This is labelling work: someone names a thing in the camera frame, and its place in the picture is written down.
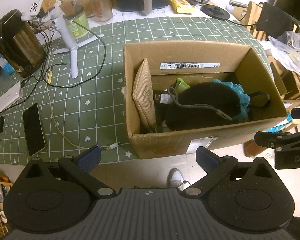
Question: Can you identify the yellow wipes packet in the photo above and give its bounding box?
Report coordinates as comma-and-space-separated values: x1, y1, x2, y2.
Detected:
170, 0, 196, 14

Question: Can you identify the clear plastic bag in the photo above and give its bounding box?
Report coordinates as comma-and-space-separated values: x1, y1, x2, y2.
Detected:
268, 30, 300, 77

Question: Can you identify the wooden chair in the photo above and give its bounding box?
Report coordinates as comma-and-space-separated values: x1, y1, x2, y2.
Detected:
247, 1, 300, 40

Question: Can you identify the black smartphone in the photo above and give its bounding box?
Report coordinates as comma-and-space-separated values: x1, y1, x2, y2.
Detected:
22, 102, 47, 157

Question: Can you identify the open cardboard floor box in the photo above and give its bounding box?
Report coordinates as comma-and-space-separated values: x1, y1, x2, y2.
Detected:
269, 61, 300, 100

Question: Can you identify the black cloth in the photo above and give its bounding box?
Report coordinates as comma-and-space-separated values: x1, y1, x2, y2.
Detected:
255, 2, 294, 37

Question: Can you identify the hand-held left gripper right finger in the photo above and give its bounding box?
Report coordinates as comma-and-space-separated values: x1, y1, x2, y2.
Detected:
181, 146, 278, 200

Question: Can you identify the white power bank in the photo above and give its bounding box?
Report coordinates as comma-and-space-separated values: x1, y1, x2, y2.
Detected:
0, 81, 23, 114

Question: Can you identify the teal fluffy cloth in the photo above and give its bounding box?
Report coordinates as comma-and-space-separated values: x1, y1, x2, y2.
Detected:
212, 79, 252, 123

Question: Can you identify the black kettle base cable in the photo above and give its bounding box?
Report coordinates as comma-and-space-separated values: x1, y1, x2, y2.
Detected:
227, 1, 265, 27

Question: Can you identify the black plush sleep mask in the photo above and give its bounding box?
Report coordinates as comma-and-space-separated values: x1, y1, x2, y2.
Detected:
164, 81, 271, 132

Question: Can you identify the amber glass jar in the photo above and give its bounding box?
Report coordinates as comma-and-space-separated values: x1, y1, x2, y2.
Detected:
58, 0, 75, 15

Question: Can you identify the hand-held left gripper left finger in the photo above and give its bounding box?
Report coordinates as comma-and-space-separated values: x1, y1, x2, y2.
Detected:
20, 145, 117, 200

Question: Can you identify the light blue box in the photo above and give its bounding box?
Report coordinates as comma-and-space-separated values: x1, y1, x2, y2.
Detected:
0, 47, 15, 75

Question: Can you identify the white sneaker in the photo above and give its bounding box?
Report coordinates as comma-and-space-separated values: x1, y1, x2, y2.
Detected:
166, 168, 192, 193

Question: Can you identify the white charging cable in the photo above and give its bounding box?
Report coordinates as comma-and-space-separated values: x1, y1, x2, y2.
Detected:
46, 67, 120, 151

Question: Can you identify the white gimbal tripod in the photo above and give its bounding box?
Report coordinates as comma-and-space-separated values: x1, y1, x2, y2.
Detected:
20, 0, 104, 79

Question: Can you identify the grey lidded shaker bottle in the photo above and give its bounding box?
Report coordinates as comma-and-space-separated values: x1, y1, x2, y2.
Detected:
86, 0, 114, 25

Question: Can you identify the green labelled jar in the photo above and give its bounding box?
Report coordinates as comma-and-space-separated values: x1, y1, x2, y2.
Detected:
63, 5, 91, 40

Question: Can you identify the yellow parcel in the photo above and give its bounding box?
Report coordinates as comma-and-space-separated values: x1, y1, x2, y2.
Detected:
244, 140, 273, 158

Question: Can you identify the brown cardboard box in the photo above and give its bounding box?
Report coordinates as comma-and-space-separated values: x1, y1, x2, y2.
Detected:
122, 42, 288, 160

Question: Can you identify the black tripod cable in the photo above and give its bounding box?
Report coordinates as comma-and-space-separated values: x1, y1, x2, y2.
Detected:
46, 17, 107, 88

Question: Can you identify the black electric kettle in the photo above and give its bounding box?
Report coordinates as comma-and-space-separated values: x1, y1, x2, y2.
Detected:
0, 9, 47, 78

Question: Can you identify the black round kettle base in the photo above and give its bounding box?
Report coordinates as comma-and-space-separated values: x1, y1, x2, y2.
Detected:
200, 4, 232, 20

